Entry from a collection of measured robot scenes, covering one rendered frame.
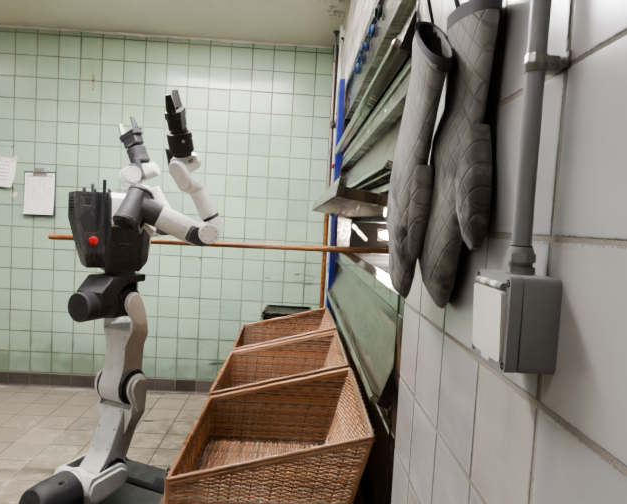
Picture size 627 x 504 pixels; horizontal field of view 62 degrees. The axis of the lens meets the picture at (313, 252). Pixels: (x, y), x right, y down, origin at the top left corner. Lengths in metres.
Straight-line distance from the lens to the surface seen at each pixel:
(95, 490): 2.26
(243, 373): 2.38
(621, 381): 0.43
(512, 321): 0.48
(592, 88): 0.49
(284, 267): 3.85
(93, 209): 2.09
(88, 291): 2.11
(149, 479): 2.52
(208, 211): 1.96
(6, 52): 4.51
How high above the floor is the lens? 1.33
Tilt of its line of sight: 3 degrees down
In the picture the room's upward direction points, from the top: 3 degrees clockwise
